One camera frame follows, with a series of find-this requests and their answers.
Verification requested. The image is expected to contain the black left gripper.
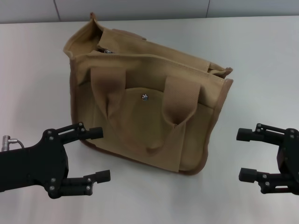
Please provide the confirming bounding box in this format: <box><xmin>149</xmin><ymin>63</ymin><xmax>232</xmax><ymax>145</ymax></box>
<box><xmin>0</xmin><ymin>121</ymin><xmax>111</xmax><ymax>199</ymax></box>

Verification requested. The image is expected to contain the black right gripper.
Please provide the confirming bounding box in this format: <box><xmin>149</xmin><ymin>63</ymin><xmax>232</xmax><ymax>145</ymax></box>
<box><xmin>236</xmin><ymin>123</ymin><xmax>299</xmax><ymax>195</ymax></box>

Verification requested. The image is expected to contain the khaki canvas food bag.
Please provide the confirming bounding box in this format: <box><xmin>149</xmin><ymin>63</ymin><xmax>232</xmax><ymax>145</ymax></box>
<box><xmin>63</xmin><ymin>12</ymin><xmax>234</xmax><ymax>176</ymax></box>

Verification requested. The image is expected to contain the silver connector with grey cable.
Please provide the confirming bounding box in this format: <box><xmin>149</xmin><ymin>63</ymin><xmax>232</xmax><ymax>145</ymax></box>
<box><xmin>1</xmin><ymin>134</ymin><xmax>26</xmax><ymax>148</ymax></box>

